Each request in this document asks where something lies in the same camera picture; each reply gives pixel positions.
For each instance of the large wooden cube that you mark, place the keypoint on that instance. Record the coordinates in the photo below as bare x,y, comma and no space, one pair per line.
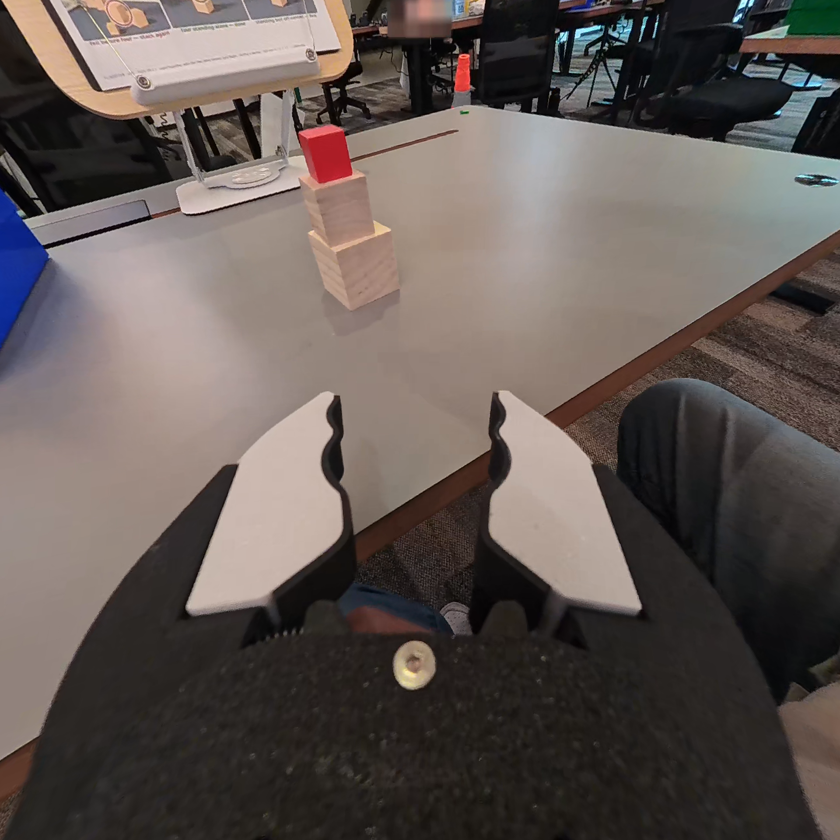
355,269

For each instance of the medium wooden cube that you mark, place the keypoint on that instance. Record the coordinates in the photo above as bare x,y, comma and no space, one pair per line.
339,210

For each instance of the black table grommet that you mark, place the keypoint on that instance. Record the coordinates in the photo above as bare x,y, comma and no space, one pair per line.
815,180

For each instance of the wooden display board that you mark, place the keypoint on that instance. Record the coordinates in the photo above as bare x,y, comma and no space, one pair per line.
40,66

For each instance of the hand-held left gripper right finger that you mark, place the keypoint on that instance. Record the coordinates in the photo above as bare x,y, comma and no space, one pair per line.
562,525

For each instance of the orange striped traffic cone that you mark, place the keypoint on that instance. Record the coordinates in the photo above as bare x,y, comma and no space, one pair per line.
462,76

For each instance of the black office chair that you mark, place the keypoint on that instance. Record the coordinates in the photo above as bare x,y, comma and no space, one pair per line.
519,53
79,145
344,85
709,79

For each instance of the white instruction sheet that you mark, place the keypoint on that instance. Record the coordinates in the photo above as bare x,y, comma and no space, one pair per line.
197,26

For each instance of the blue plastic bin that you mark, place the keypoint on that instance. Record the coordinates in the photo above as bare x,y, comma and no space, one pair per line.
13,263

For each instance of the red wooden cube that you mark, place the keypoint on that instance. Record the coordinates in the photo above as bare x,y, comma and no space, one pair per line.
326,154

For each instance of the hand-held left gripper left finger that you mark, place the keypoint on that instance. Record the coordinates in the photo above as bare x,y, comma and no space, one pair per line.
269,525

